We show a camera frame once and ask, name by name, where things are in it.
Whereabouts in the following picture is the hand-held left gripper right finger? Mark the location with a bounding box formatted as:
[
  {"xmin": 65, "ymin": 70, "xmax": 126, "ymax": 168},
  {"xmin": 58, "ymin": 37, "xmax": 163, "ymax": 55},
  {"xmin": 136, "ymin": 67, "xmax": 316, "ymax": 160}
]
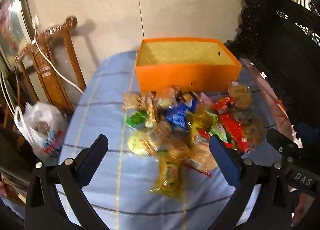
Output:
[{"xmin": 209, "ymin": 135, "xmax": 294, "ymax": 230}]

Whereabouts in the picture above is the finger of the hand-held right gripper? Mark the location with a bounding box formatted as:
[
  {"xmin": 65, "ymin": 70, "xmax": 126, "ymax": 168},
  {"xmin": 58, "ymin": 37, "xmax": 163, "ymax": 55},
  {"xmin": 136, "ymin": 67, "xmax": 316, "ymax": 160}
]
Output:
[{"xmin": 266, "ymin": 128, "xmax": 305, "ymax": 163}]

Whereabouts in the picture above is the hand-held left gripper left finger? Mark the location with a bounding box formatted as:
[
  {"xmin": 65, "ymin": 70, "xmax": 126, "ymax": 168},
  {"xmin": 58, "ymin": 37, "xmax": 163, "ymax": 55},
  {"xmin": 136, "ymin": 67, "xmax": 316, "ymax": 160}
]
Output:
[{"xmin": 24, "ymin": 134, "xmax": 110, "ymax": 230}]

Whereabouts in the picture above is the yellow clear snack bag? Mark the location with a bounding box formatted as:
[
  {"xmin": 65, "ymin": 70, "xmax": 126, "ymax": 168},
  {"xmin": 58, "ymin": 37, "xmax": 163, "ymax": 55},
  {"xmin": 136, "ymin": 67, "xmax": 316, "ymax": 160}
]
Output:
[{"xmin": 149, "ymin": 153, "xmax": 187, "ymax": 198}]

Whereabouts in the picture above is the blue cookie packet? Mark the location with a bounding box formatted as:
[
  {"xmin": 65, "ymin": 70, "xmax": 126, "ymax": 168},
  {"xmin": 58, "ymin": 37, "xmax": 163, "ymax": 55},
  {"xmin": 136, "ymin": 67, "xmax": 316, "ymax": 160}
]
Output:
[{"xmin": 165, "ymin": 104, "xmax": 198, "ymax": 131}]

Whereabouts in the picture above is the orange cardboard box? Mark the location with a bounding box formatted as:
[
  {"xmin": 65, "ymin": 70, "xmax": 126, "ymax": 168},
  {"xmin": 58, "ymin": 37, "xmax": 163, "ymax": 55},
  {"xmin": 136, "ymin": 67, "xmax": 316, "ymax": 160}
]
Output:
[{"xmin": 135, "ymin": 38, "xmax": 242, "ymax": 93}]

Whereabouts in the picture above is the person's right hand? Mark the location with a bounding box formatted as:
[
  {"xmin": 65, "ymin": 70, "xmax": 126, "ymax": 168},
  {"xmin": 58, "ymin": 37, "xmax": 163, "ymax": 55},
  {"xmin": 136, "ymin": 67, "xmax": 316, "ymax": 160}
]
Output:
[{"xmin": 291, "ymin": 192, "xmax": 315, "ymax": 228}]

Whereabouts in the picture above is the pile of snack packets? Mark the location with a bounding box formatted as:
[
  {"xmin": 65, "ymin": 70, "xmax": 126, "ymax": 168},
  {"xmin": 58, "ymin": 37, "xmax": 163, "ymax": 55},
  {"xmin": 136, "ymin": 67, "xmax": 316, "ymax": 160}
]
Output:
[{"xmin": 122, "ymin": 82, "xmax": 267, "ymax": 198}]

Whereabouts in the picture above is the white plastic bag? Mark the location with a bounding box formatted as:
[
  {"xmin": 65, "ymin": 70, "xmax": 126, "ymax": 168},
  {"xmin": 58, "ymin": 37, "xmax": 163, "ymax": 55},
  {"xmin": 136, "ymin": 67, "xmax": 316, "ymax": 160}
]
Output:
[{"xmin": 14, "ymin": 102, "xmax": 70, "ymax": 161}]

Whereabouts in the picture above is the light blue tablecloth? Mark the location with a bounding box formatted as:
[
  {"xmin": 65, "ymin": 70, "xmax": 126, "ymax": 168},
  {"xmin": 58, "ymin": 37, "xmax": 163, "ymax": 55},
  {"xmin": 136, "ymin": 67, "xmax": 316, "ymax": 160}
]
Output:
[{"xmin": 5, "ymin": 50, "xmax": 298, "ymax": 230}]

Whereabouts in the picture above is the black carved cabinet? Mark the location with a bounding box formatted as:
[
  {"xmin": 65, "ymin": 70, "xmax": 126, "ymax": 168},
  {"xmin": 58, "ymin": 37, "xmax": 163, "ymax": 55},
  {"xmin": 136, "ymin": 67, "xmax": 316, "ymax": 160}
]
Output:
[{"xmin": 224, "ymin": 0, "xmax": 320, "ymax": 130}]

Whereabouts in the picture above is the carved wooden chair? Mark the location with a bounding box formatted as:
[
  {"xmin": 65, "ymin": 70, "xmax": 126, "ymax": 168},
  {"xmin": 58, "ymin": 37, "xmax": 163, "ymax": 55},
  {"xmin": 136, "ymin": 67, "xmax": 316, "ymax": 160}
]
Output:
[{"xmin": 15, "ymin": 16, "xmax": 87, "ymax": 113}]

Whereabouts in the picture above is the white cable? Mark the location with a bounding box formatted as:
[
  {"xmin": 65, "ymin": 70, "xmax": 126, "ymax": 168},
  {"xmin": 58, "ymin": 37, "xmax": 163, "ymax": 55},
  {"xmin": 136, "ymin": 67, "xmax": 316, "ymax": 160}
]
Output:
[{"xmin": 32, "ymin": 27, "xmax": 85, "ymax": 94}]

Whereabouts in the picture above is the large framed wall picture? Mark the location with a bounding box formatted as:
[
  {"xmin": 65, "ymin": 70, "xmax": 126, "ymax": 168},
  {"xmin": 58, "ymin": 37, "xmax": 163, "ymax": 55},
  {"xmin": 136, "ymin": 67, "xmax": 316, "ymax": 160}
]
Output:
[{"xmin": 0, "ymin": 0, "xmax": 33, "ymax": 71}]

